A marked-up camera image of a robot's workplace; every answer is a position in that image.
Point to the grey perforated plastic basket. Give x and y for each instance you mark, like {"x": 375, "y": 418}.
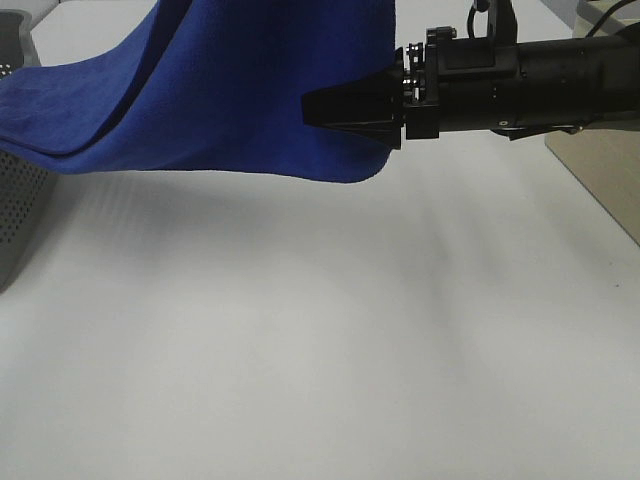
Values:
{"x": 25, "y": 188}

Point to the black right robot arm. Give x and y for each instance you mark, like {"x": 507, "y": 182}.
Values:
{"x": 569, "y": 85}

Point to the beige storage box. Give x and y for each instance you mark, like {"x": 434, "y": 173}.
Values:
{"x": 605, "y": 162}

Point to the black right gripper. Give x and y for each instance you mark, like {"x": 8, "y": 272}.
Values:
{"x": 442, "y": 84}

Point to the blue microfibre towel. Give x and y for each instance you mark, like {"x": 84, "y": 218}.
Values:
{"x": 206, "y": 85}

